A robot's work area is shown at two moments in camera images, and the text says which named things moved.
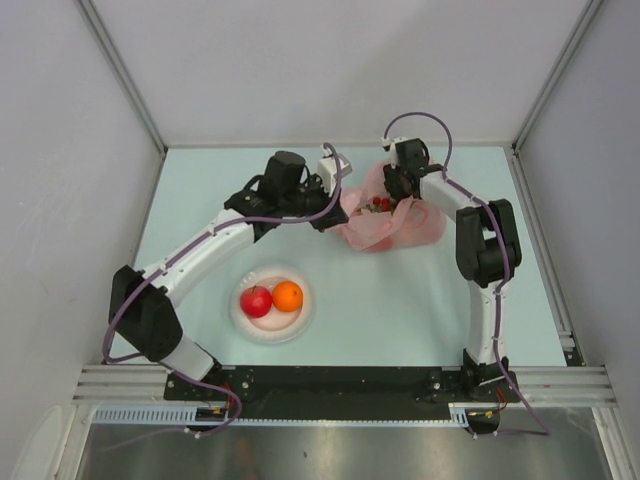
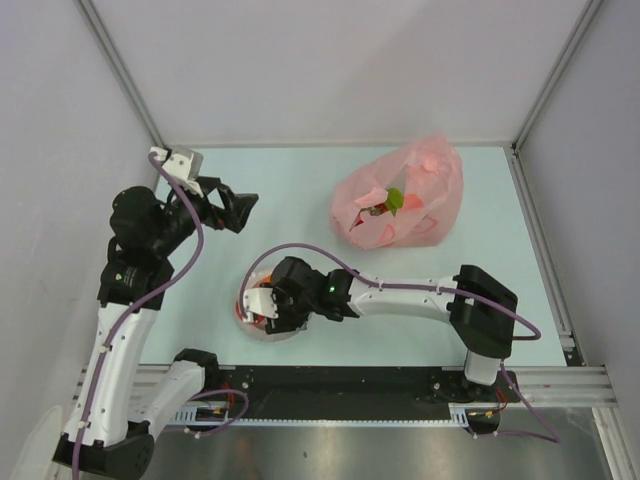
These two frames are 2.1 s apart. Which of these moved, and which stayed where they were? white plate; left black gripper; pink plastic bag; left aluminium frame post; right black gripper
Moved: left black gripper; right black gripper; pink plastic bag
Stayed: left aluminium frame post; white plate
